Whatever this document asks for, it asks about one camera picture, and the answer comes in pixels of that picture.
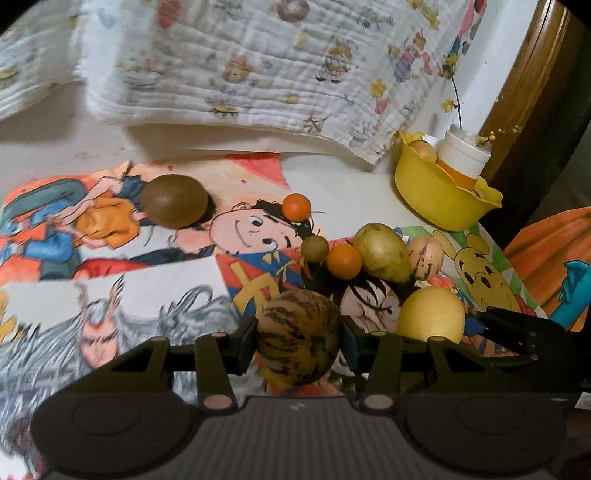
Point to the yellow round pear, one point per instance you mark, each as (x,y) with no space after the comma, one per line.
(429,316)

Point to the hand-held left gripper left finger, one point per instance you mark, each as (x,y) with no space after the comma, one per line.
(250,339)

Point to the wooden bed frame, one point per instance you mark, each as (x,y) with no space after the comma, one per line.
(531,92)

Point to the grey-haired figure drawing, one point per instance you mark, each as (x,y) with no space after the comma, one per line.
(115,318)

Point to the yellow plastic bowl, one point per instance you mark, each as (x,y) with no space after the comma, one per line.
(429,198)

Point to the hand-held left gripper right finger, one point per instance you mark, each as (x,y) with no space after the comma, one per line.
(351,342)

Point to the tan round fruit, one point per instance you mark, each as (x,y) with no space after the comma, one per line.
(424,150)

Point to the white and orange jar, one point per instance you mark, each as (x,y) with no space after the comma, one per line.
(461,157)

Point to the large striped pepino melon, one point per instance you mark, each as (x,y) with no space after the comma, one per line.
(299,337)

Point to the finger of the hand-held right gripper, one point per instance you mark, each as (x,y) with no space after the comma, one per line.
(521,334)

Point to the twig with yellow blossoms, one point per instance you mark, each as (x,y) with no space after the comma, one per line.
(457,99)

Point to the small olive-brown round fruit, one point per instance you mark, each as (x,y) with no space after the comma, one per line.
(315,248)

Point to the white printed blanket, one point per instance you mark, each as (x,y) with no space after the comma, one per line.
(277,69)

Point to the brown kiwi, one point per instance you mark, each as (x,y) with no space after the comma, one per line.
(173,201)

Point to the small orange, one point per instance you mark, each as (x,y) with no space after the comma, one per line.
(296,206)
(344,261)

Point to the small pale striped pepino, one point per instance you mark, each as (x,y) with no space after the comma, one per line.
(427,256)

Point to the green-yellow mango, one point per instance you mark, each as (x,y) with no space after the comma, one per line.
(381,251)

